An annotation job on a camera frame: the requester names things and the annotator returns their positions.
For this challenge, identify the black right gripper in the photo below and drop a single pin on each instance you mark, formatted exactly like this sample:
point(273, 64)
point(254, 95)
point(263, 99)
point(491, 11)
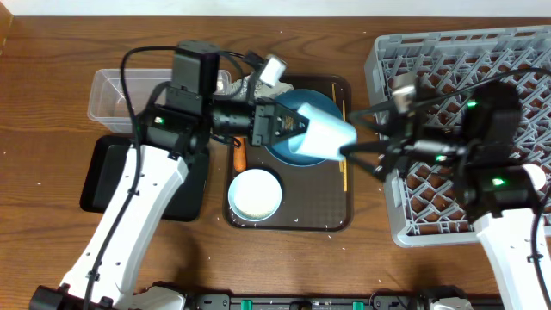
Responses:
point(399, 146)

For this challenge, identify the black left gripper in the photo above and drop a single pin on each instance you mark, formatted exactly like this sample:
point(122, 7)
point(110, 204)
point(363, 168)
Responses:
point(263, 121)

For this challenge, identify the dark blue plate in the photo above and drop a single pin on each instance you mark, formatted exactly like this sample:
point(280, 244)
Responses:
point(292, 100)

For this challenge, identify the light blue cup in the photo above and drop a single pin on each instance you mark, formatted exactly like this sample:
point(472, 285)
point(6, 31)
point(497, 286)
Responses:
point(324, 136)

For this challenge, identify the brown food piece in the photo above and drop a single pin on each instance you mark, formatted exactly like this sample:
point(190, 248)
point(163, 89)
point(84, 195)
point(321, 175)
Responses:
point(288, 124)

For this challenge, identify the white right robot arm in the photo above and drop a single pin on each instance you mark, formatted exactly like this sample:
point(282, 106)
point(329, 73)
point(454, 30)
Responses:
point(497, 192)

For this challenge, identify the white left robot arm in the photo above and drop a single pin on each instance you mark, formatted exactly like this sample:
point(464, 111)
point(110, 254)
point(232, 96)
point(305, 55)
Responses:
point(210, 91)

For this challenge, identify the grey dishwasher rack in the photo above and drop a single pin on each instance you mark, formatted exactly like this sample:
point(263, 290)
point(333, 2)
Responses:
point(421, 208)

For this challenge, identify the crumpled white tissue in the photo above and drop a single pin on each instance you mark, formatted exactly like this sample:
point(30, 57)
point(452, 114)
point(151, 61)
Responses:
point(282, 88)

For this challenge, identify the wooden chopstick right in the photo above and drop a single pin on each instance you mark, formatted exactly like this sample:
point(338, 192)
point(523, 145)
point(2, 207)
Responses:
point(343, 164)

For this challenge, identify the orange carrot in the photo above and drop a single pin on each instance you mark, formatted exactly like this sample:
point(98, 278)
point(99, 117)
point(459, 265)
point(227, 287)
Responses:
point(239, 156)

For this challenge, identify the crumpled aluminium foil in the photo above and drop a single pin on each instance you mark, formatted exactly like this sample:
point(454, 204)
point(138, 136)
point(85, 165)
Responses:
point(244, 89)

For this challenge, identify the light blue rice bowl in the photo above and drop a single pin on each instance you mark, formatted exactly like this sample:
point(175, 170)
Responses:
point(254, 195)

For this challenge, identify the brown serving tray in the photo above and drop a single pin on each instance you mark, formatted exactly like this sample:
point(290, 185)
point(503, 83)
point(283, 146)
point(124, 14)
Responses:
point(313, 197)

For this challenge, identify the black tray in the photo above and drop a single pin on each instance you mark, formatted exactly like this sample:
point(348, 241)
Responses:
point(106, 167)

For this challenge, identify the clear plastic bin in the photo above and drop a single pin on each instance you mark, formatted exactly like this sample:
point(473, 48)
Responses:
point(107, 104)

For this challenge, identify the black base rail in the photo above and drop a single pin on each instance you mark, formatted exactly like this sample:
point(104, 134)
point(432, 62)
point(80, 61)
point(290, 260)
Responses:
point(301, 303)

